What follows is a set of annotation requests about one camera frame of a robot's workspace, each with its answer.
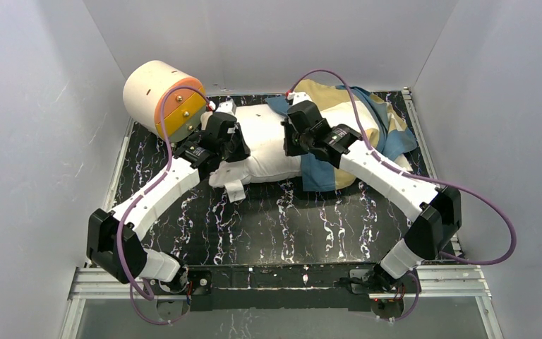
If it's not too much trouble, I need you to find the white pillow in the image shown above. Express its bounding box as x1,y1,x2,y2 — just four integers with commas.
200,102,414,204

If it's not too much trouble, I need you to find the blue beige white pillowcase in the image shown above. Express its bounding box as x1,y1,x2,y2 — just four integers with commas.
258,79,418,192

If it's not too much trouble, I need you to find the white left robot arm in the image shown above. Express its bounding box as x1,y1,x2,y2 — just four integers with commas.
87,112,250,290

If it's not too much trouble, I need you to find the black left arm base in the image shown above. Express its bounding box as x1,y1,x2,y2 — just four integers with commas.
147,268,212,321

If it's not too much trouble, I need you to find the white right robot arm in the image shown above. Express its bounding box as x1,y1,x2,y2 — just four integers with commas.
282,99,462,288

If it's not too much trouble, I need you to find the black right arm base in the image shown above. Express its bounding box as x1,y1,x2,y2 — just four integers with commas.
334,264,422,323

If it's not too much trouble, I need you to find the round cream drawer cabinet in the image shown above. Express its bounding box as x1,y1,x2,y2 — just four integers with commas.
123,60,206,143

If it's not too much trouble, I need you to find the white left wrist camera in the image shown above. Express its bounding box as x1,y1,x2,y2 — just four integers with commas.
207,100,237,116

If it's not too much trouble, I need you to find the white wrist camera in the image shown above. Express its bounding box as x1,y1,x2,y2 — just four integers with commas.
207,100,237,116
286,91,312,106

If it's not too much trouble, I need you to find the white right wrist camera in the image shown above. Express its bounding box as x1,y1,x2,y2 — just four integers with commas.
286,91,312,106

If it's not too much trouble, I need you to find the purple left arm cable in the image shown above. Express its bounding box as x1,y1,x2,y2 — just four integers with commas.
115,85,216,327

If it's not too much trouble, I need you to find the aluminium table frame rail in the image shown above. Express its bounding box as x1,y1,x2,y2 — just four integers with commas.
59,86,506,339

